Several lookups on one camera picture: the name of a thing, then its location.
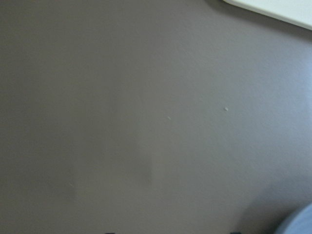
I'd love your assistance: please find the blue round plate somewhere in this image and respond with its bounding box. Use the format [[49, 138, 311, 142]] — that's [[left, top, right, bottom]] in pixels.
[[274, 204, 312, 234]]

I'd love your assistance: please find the cream rabbit tray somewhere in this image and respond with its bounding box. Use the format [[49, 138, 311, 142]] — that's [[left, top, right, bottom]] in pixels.
[[225, 0, 312, 30]]

